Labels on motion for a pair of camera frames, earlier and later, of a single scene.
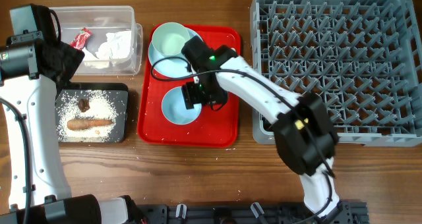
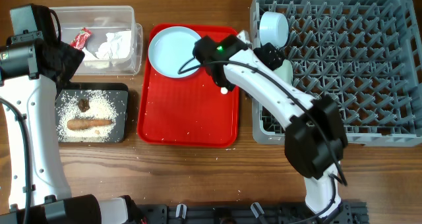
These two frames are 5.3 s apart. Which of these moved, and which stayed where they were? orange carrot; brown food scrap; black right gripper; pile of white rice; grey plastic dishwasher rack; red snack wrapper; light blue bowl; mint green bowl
Moved: black right gripper; mint green bowl; light blue bowl
Stayed: red snack wrapper; brown food scrap; grey plastic dishwasher rack; orange carrot; pile of white rice
